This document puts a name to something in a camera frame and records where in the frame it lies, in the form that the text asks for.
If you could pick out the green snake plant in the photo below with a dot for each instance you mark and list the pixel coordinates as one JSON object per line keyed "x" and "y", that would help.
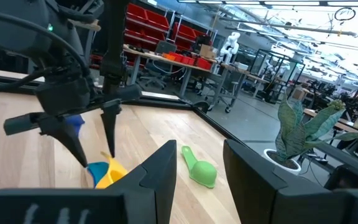
{"x": 294, "y": 133}

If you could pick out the green measuring cup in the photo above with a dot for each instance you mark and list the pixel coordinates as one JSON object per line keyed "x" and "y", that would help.
{"x": 202, "y": 171}

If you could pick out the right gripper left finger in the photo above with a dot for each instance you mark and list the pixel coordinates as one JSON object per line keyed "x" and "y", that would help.
{"x": 73, "y": 208}

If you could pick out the red storage bin rack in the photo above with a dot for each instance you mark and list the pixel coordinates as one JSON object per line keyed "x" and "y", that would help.
{"x": 157, "y": 21}

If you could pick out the indigo small measuring cup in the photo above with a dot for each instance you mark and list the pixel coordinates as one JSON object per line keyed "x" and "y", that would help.
{"x": 76, "y": 121}

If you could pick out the white round plant pot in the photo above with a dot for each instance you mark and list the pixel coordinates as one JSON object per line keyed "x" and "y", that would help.
{"x": 278, "y": 163}

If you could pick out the teal measuring cup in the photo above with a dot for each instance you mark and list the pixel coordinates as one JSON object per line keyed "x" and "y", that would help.
{"x": 98, "y": 172}

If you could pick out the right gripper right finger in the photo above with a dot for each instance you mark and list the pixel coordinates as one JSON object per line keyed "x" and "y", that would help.
{"x": 275, "y": 202}

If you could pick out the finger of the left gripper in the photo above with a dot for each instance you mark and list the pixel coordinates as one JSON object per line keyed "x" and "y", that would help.
{"x": 110, "y": 121}
{"x": 61, "y": 130}

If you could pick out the grey workbench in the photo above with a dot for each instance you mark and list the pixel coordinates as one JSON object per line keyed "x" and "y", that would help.
{"x": 185, "y": 63}

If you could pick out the yellow measuring cup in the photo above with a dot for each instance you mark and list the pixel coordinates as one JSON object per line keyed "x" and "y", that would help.
{"x": 115, "y": 172}

